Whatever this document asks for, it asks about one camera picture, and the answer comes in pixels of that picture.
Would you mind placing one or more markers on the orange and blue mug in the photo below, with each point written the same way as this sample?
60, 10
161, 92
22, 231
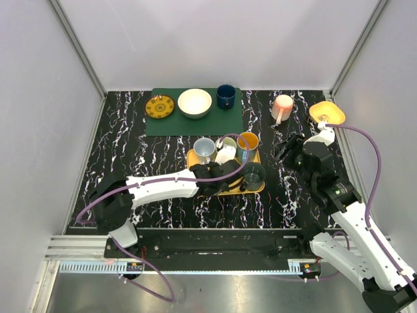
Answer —
247, 145

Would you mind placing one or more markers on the light green mug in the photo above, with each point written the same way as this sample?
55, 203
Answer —
225, 142

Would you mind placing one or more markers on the pink mug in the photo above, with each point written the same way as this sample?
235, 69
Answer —
282, 108

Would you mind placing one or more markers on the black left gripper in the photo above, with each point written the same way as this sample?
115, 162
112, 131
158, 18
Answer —
237, 171

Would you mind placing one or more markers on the dark green placemat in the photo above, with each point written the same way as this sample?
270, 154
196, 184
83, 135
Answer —
217, 122

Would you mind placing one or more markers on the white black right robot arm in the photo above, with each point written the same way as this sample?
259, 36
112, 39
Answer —
386, 282

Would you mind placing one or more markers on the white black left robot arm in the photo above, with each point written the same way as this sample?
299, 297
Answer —
115, 197

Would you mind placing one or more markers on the navy blue mug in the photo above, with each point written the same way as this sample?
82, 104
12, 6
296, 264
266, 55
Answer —
225, 97

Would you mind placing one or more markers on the yellow square dish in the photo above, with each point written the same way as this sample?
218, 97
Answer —
327, 112

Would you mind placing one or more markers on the aluminium frame rail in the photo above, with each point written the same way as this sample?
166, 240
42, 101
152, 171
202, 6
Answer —
76, 247

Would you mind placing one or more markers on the light blue mug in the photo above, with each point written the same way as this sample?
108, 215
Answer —
205, 149

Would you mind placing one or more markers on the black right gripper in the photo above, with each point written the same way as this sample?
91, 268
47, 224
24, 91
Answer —
295, 145

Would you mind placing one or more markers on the yellow serving tray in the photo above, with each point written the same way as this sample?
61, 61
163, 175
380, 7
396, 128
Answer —
236, 188

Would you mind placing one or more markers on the yellow patterned plate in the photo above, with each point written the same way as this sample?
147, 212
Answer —
159, 106

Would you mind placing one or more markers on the white bowl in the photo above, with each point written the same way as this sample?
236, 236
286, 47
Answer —
194, 103

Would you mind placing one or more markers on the dark teal mug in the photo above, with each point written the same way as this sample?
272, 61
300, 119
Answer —
253, 174

